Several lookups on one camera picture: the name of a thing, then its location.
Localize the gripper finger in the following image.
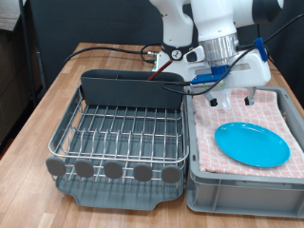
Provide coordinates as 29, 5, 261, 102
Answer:
244, 85, 258, 106
205, 90, 220, 107

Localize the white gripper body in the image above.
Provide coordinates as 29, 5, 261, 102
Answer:
182, 46, 273, 97

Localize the blue plastic plate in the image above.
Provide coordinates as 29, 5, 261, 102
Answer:
214, 122, 292, 169

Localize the brown wooden spoon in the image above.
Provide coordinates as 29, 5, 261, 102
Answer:
146, 60, 174, 82

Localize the grey dish drying rack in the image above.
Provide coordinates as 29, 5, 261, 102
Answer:
51, 85, 188, 212

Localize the pink checkered towel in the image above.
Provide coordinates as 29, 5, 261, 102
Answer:
191, 86, 304, 180

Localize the dark grey cutlery holder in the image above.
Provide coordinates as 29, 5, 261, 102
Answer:
80, 68, 185, 110

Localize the grey plastic crate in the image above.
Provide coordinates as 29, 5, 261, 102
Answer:
184, 83, 304, 219

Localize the black backdrop curtain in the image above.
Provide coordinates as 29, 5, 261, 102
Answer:
28, 0, 304, 93

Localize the black metal pole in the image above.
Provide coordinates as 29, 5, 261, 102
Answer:
18, 0, 38, 107

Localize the dark cabinet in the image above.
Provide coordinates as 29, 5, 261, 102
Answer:
0, 0, 36, 150

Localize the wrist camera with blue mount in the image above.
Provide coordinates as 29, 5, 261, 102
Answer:
189, 65, 231, 92

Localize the blue cable clip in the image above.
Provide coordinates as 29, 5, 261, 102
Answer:
253, 36, 270, 64

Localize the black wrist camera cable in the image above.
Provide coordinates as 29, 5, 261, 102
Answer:
161, 12, 304, 97

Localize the metal wire dish rack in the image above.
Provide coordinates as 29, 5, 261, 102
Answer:
45, 85, 190, 186

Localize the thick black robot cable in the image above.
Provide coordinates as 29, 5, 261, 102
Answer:
63, 43, 163, 65

